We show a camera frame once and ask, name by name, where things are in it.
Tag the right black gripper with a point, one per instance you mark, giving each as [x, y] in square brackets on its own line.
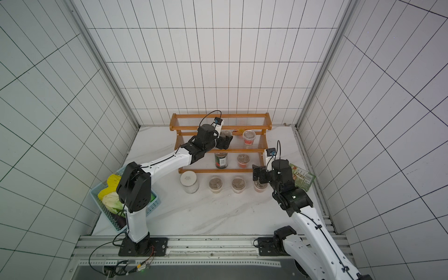
[263, 174]

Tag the red seed cup bottom shelf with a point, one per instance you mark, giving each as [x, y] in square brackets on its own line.
[243, 160]

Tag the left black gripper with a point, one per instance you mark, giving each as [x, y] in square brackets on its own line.
[224, 146]

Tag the yellow seed cup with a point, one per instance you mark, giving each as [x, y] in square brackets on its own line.
[215, 184]

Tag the wooden three-tier shelf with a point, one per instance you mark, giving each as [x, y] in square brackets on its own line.
[242, 141]

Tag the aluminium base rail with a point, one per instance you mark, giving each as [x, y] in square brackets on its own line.
[212, 258]

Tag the pale green cabbage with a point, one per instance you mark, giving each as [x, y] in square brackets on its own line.
[112, 203]

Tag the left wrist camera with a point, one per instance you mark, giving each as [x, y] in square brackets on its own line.
[217, 124]

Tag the green seed cup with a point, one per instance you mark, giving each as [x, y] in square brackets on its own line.
[226, 133]

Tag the tall white-lid seed jar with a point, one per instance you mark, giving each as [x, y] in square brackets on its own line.
[189, 181]

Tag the green snack packet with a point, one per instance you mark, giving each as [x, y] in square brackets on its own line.
[303, 179]

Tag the red seed cup top shelf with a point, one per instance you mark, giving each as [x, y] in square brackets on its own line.
[238, 185]

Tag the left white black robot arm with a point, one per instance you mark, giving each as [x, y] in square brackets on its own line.
[137, 241]

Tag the red seed cup shelf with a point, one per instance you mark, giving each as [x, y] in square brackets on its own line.
[243, 160]
[238, 185]

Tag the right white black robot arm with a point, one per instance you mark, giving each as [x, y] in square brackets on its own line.
[311, 231]

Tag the yellow green cabbage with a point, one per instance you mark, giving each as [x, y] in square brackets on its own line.
[111, 186]

